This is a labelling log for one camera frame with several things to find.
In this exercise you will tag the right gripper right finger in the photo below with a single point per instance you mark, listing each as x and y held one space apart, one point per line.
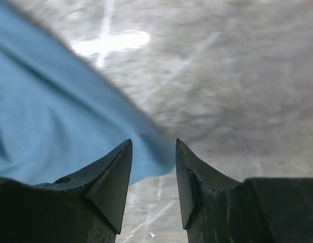
217 208

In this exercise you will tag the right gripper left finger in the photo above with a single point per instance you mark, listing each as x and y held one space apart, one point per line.
85 206

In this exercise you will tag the blue tank top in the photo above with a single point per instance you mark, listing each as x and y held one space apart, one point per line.
58 115

